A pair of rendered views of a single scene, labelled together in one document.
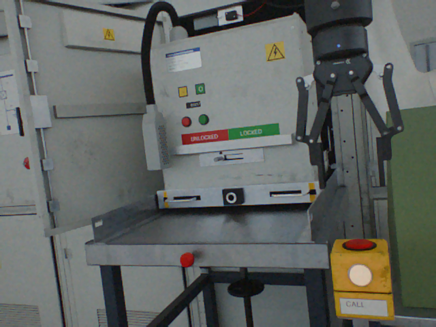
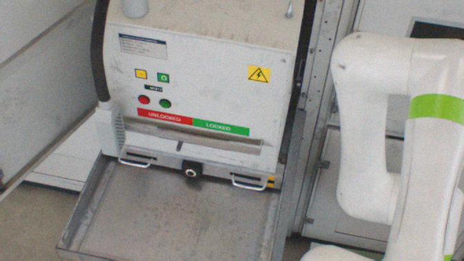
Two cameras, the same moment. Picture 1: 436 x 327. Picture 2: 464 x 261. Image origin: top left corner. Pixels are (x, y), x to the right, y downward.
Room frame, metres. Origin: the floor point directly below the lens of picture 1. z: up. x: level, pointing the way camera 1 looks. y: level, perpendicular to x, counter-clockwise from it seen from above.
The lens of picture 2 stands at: (0.23, 0.06, 2.22)
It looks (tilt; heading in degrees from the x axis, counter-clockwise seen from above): 49 degrees down; 348
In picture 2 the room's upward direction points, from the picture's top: 3 degrees clockwise
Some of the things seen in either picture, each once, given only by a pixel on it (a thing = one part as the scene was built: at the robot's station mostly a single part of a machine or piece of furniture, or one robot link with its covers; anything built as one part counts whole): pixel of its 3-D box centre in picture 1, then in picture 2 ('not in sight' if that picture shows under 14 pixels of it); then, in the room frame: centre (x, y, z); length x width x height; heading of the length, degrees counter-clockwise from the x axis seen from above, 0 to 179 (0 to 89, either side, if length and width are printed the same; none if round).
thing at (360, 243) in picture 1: (359, 246); not in sight; (0.60, -0.20, 0.90); 0.04 x 0.04 x 0.02
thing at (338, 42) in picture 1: (341, 63); not in sight; (0.60, -0.20, 1.18); 0.08 x 0.07 x 0.09; 68
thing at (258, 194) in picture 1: (236, 194); (195, 159); (1.25, -0.05, 0.90); 0.54 x 0.05 x 0.06; 68
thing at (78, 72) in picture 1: (110, 112); (36, 45); (1.46, 0.36, 1.21); 0.63 x 0.07 x 0.74; 139
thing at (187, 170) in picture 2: (232, 196); (191, 169); (1.21, -0.03, 0.90); 0.06 x 0.03 x 0.05; 68
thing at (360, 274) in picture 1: (360, 276); not in sight; (0.56, -0.18, 0.87); 0.03 x 0.01 x 0.03; 68
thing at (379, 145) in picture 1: (380, 161); not in sight; (0.59, -0.24, 1.03); 0.03 x 0.01 x 0.07; 158
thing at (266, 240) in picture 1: (238, 219); (194, 177); (1.24, -0.04, 0.82); 0.68 x 0.62 x 0.06; 158
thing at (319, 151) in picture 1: (321, 165); not in sight; (0.62, -0.16, 1.03); 0.03 x 0.01 x 0.07; 158
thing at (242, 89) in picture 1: (225, 114); (191, 106); (1.23, -0.04, 1.15); 0.48 x 0.01 x 0.48; 68
